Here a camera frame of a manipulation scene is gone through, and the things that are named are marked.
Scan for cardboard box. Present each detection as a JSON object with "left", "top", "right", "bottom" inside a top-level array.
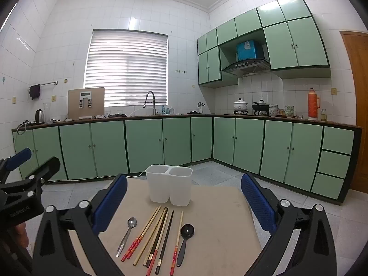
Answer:
[{"left": 68, "top": 87, "right": 105, "bottom": 120}]

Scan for black range hood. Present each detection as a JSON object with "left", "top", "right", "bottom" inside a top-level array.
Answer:
[{"left": 221, "top": 59, "right": 271, "bottom": 74}]

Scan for row of green upper cabinets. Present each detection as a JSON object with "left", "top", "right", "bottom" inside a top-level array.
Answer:
[{"left": 197, "top": 0, "right": 332, "bottom": 88}]

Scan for orange thermos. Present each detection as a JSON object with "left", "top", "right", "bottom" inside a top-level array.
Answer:
[{"left": 308, "top": 87, "right": 321, "bottom": 121}]

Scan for wooden door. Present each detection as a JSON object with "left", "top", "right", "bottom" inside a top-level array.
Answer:
[{"left": 339, "top": 30, "right": 368, "bottom": 194}]

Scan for pale plain wooden chopstick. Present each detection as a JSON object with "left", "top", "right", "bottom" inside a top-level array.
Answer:
[{"left": 143, "top": 208, "right": 168, "bottom": 266}]

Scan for black wok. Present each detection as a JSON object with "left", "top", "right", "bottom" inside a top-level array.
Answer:
[{"left": 252, "top": 100, "right": 271, "bottom": 116}]

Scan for black chopstick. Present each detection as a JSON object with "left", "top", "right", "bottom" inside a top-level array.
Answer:
[
  {"left": 146, "top": 207, "right": 169, "bottom": 268},
  {"left": 155, "top": 210, "right": 175, "bottom": 275}
]

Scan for white window blinds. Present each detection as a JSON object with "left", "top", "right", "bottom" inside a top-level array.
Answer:
[{"left": 84, "top": 29, "right": 169, "bottom": 108}]

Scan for white cooking pot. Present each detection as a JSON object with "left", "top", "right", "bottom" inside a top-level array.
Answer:
[{"left": 233, "top": 98, "right": 249, "bottom": 115}]

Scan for blue box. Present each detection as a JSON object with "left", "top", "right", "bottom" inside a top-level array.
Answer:
[{"left": 236, "top": 39, "right": 264, "bottom": 61}]

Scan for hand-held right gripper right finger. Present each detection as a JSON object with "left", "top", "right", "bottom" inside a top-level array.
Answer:
[{"left": 241, "top": 174, "right": 339, "bottom": 276}]

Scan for yellowish plain wooden chopstick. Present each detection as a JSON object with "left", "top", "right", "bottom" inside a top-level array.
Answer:
[{"left": 133, "top": 207, "right": 166, "bottom": 266}]

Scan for metal spoon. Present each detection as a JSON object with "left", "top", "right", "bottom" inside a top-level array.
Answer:
[{"left": 116, "top": 217, "right": 138, "bottom": 257}]

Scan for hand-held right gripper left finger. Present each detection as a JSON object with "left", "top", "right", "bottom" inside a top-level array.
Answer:
[{"left": 32, "top": 174, "right": 128, "bottom": 276}]

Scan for metal towel rail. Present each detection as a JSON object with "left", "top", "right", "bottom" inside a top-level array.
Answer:
[{"left": 28, "top": 81, "right": 58, "bottom": 88}]

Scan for black plastic spoon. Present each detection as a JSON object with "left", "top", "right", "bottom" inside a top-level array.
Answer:
[{"left": 175, "top": 224, "right": 195, "bottom": 267}]

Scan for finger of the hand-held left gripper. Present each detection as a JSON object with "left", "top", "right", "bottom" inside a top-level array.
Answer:
[
  {"left": 0, "top": 148, "right": 32, "bottom": 176},
  {"left": 0, "top": 156, "right": 61, "bottom": 196}
]

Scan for row of green cabinets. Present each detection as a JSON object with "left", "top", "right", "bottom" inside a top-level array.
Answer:
[
  {"left": 12, "top": 116, "right": 362, "bottom": 204},
  {"left": 197, "top": 0, "right": 332, "bottom": 88}
]

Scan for person's left hand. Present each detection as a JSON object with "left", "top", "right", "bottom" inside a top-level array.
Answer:
[{"left": 14, "top": 224, "right": 28, "bottom": 248}]

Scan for row of green lower cabinets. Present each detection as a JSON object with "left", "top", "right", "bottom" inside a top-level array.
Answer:
[{"left": 12, "top": 116, "right": 362, "bottom": 204}]

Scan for dark hanging towel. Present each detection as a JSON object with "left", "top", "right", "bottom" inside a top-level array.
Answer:
[{"left": 29, "top": 84, "right": 41, "bottom": 101}]

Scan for white double utensil holder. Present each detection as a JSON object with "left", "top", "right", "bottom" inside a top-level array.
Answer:
[{"left": 145, "top": 164, "right": 193, "bottom": 207}]

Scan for steel kitchen faucet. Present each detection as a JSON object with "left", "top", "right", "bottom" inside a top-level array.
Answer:
[{"left": 143, "top": 91, "right": 157, "bottom": 116}]

